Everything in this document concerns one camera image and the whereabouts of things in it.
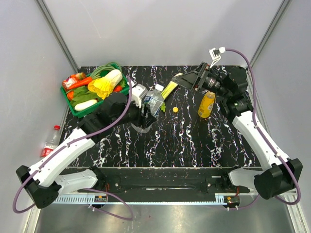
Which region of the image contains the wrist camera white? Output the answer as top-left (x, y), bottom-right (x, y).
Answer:
top-left (209, 47), bottom-right (226, 67)
top-left (131, 84), bottom-right (148, 108)

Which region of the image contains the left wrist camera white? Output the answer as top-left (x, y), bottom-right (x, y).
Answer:
top-left (131, 84), bottom-right (148, 108)

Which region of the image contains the water bottle red cap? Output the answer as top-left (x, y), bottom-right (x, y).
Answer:
top-left (40, 125), bottom-right (61, 158)

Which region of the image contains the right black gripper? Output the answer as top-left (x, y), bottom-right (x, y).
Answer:
top-left (172, 61), bottom-right (230, 99)

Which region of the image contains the orange juice bottle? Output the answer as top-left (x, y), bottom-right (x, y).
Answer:
top-left (198, 91), bottom-right (215, 118)

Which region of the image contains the green plastic basket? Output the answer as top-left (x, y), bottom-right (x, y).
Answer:
top-left (60, 74), bottom-right (129, 118)

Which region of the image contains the red snack packet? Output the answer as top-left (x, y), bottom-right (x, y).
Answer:
top-left (62, 72), bottom-right (86, 91)

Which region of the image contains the toy napa cabbage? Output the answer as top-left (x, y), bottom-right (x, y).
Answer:
top-left (87, 69), bottom-right (122, 100)

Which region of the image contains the white toy radish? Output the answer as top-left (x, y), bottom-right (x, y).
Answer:
top-left (74, 99), bottom-right (97, 112)

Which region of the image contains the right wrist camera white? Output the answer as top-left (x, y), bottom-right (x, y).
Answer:
top-left (209, 47), bottom-right (226, 67)

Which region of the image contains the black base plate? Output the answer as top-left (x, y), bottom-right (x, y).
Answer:
top-left (91, 166), bottom-right (249, 193)

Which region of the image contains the green beans bundle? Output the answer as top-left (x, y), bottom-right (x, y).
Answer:
top-left (87, 62), bottom-right (122, 79)

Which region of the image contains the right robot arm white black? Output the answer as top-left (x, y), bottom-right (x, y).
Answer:
top-left (172, 63), bottom-right (303, 200)

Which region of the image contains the black marble mat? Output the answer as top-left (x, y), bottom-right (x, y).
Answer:
top-left (58, 65), bottom-right (258, 168)

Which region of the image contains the toy green onion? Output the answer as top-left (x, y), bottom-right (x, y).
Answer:
top-left (160, 81), bottom-right (178, 112)

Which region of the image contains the green leafy vegetable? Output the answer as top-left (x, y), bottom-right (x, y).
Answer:
top-left (70, 86), bottom-right (100, 107)

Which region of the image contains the long orange carrot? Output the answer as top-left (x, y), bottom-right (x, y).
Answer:
top-left (68, 77), bottom-right (93, 90)

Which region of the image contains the orange tomato piece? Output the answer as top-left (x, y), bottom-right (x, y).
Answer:
top-left (67, 91), bottom-right (74, 101)

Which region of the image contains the small orange carrot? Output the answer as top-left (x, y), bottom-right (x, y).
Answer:
top-left (112, 85), bottom-right (123, 94)

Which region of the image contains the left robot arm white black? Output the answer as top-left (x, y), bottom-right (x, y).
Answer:
top-left (16, 93), bottom-right (156, 209)

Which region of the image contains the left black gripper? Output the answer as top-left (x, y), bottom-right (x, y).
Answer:
top-left (112, 96), bottom-right (157, 129)

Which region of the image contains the clear bottle blue cap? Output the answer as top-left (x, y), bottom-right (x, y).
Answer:
top-left (132, 84), bottom-right (164, 133)

